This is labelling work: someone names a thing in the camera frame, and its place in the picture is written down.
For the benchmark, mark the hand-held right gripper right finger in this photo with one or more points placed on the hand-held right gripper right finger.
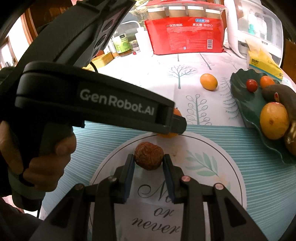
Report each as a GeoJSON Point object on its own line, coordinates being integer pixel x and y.
{"type": "Point", "coordinates": [167, 180]}

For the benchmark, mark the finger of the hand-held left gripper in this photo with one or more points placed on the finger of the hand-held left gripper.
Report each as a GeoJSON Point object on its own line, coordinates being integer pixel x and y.
{"type": "Point", "coordinates": [179, 125]}

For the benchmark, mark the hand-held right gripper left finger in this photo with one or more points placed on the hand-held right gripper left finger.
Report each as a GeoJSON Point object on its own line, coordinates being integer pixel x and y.
{"type": "Point", "coordinates": [130, 178]}

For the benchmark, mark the orange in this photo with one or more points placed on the orange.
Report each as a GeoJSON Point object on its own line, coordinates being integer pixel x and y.
{"type": "Point", "coordinates": [167, 135]}
{"type": "Point", "coordinates": [267, 81]}

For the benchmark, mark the dark green scalloped dish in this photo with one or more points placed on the dark green scalloped dish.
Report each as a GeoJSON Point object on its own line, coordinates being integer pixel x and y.
{"type": "Point", "coordinates": [242, 102]}

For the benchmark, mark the red tomato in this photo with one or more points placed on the red tomato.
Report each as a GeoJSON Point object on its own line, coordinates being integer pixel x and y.
{"type": "Point", "coordinates": [251, 85]}

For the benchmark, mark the dark green avocado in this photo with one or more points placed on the dark green avocado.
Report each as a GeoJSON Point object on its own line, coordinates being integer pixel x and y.
{"type": "Point", "coordinates": [284, 92]}

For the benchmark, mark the person's left hand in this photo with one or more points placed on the person's left hand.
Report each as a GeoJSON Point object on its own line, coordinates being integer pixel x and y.
{"type": "Point", "coordinates": [46, 171]}

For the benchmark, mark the yellow flat box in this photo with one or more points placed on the yellow flat box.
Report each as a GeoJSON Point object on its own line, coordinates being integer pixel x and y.
{"type": "Point", "coordinates": [104, 60]}

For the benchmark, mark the small oval orange kumquat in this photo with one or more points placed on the small oval orange kumquat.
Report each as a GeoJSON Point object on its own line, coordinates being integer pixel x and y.
{"type": "Point", "coordinates": [208, 81]}

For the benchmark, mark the tree print tablecloth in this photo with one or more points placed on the tree print tablecloth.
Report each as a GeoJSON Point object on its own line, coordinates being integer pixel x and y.
{"type": "Point", "coordinates": [150, 76]}

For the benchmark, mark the green label jar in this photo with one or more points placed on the green label jar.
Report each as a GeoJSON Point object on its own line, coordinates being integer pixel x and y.
{"type": "Point", "coordinates": [122, 45]}

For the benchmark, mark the teal striped placemat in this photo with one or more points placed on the teal striped placemat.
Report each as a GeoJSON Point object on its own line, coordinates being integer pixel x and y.
{"type": "Point", "coordinates": [254, 166]}

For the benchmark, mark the white plastic bottle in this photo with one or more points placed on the white plastic bottle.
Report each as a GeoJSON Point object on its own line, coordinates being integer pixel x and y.
{"type": "Point", "coordinates": [144, 40]}

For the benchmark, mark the red pack of paper cups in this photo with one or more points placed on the red pack of paper cups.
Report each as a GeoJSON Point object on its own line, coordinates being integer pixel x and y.
{"type": "Point", "coordinates": [185, 34]}

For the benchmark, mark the large yellow-orange round fruit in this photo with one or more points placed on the large yellow-orange round fruit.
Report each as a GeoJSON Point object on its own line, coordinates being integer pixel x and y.
{"type": "Point", "coordinates": [274, 120]}

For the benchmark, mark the yellow tissue pack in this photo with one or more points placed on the yellow tissue pack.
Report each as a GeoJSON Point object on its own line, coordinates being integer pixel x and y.
{"type": "Point", "coordinates": [263, 64]}

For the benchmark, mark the white appliance with clear lid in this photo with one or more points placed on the white appliance with clear lid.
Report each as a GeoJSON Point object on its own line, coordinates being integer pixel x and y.
{"type": "Point", "coordinates": [233, 34]}

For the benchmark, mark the red-orange mango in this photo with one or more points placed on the red-orange mango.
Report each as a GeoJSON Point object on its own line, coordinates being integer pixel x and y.
{"type": "Point", "coordinates": [291, 139]}

